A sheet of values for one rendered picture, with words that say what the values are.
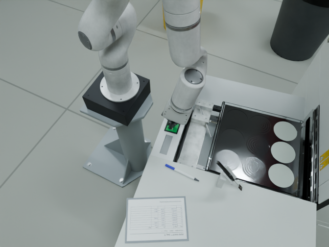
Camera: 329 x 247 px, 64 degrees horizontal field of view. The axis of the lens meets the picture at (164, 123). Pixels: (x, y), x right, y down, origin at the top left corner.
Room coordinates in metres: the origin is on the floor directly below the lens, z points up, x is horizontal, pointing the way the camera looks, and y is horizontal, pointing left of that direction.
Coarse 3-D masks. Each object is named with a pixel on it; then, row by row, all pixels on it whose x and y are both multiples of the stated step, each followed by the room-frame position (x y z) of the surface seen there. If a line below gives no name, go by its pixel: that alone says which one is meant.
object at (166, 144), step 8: (160, 128) 0.57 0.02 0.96; (160, 136) 0.54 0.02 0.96; (168, 136) 0.54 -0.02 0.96; (176, 136) 0.53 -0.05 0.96; (160, 144) 0.50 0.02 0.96; (168, 144) 0.50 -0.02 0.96; (176, 144) 0.50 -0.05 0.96; (152, 152) 0.46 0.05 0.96; (160, 152) 0.46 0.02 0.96; (168, 152) 0.46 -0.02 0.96
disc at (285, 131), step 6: (276, 126) 0.61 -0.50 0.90; (282, 126) 0.61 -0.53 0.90; (288, 126) 0.61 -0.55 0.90; (276, 132) 0.58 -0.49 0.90; (282, 132) 0.58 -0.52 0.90; (288, 132) 0.58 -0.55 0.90; (294, 132) 0.58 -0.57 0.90; (282, 138) 0.55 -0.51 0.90; (288, 138) 0.55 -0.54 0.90; (294, 138) 0.55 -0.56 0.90
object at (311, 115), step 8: (312, 112) 0.66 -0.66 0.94; (304, 120) 0.67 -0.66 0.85; (312, 120) 0.62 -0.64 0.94; (304, 128) 0.63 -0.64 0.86; (312, 128) 0.58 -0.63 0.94; (304, 136) 0.58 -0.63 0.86; (312, 136) 0.54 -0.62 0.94; (304, 144) 0.54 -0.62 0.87; (312, 144) 0.50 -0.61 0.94; (304, 152) 0.50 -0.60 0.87; (312, 152) 0.46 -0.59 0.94; (304, 160) 0.46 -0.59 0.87; (312, 160) 0.43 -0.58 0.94; (304, 168) 0.43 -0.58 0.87; (312, 168) 0.40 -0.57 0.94; (304, 176) 0.39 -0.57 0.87; (312, 176) 0.36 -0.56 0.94; (304, 184) 0.36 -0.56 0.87; (312, 184) 0.33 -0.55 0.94; (304, 192) 0.32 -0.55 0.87; (312, 192) 0.30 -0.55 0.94; (312, 200) 0.27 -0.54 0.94
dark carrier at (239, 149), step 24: (240, 120) 0.65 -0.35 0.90; (264, 120) 0.65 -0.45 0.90; (288, 120) 0.65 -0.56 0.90; (216, 144) 0.53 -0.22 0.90; (240, 144) 0.53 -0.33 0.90; (264, 144) 0.53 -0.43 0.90; (216, 168) 0.42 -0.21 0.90; (240, 168) 0.42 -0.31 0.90; (264, 168) 0.42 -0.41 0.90; (288, 192) 0.32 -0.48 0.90
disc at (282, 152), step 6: (276, 144) 0.53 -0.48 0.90; (282, 144) 0.53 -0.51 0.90; (288, 144) 0.52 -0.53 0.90; (276, 150) 0.50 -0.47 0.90; (282, 150) 0.49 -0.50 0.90; (288, 150) 0.49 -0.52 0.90; (294, 150) 0.49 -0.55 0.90; (276, 156) 0.47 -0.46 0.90; (282, 156) 0.47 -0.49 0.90; (288, 156) 0.47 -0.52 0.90; (294, 156) 0.47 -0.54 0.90; (282, 162) 0.44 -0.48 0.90; (288, 162) 0.44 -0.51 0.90
